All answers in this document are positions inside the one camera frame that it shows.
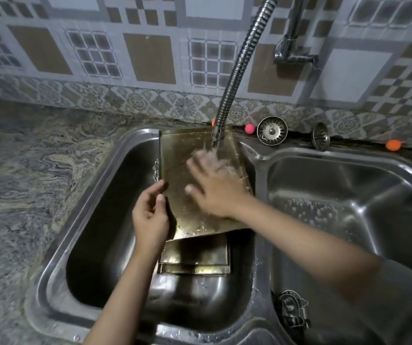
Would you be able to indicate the person's left hand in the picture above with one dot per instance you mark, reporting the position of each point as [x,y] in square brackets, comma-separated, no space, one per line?
[150,222]

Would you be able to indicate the person's right hand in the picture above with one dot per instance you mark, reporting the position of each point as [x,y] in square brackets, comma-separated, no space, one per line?
[220,193]

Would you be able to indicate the person's right thumb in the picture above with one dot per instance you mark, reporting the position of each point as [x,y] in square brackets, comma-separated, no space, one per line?
[193,191]

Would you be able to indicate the person's left thumb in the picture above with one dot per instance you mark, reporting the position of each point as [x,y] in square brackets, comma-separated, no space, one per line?
[161,208]

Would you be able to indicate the person's right forearm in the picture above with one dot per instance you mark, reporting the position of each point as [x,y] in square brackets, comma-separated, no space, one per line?
[306,244]

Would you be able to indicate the person's left forearm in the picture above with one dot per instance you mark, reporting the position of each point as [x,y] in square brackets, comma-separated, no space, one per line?
[126,301]

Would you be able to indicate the pink ball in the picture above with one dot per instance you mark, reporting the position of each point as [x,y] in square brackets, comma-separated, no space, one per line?
[250,129]

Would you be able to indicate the round steel sink strainer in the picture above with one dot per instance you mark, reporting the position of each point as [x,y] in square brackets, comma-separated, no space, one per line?
[272,130]

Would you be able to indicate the small steel drain plug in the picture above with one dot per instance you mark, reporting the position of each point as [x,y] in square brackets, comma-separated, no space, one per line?
[321,137]

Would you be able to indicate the stainless steel double sink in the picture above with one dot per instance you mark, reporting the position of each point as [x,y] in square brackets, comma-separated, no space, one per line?
[335,197]

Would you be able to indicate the steel drain fitting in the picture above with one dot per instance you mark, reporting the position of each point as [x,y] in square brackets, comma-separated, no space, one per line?
[294,310]

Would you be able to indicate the grey sleeve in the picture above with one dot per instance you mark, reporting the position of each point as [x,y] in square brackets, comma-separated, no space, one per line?
[403,301]

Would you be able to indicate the chrome wall tap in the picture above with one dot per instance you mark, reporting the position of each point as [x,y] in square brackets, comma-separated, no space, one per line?
[292,39]

